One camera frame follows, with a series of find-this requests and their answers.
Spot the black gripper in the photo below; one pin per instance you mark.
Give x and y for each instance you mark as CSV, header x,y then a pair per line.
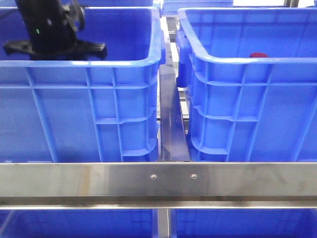
x,y
52,32

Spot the red mushroom push button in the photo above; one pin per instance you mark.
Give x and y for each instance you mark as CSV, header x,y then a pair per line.
x,y
258,55

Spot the blue plastic crate left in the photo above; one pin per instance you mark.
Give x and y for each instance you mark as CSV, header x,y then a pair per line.
x,y
87,111

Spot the blue plastic crate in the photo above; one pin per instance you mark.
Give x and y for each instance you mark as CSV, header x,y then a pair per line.
x,y
244,109
87,111

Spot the blue crate rear right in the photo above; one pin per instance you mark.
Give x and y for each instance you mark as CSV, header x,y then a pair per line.
x,y
170,7

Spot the steel centre divider bar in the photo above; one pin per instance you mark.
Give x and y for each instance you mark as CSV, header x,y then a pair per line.
x,y
173,145

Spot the blue crate lower left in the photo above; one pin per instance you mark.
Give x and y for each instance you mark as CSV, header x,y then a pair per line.
x,y
80,224

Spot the blue plastic crate right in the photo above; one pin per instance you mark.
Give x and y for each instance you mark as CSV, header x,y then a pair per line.
x,y
244,109

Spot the blue crate lower right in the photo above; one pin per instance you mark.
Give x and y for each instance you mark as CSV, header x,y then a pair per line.
x,y
244,223

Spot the stainless steel rack rail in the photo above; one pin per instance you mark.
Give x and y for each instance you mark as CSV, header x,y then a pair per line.
x,y
158,185

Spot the steel lower vertical post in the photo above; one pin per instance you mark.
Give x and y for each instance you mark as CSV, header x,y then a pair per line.
x,y
164,223

